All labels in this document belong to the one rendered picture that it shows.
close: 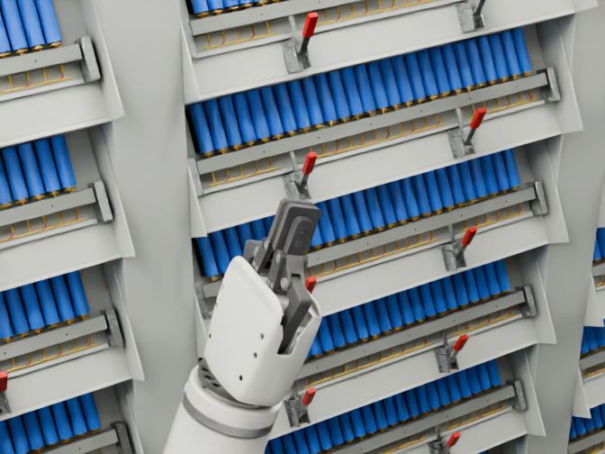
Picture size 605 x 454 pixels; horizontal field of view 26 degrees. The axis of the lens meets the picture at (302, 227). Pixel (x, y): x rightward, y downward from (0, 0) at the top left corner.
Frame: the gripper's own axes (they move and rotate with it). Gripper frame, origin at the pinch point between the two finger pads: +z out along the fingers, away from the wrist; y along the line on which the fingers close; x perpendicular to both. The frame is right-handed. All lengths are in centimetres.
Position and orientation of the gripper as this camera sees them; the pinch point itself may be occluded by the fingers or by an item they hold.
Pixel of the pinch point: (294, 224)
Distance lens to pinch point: 108.9
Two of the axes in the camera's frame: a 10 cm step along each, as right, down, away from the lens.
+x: -8.4, -1.0, -5.3
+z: 3.2, -8.8, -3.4
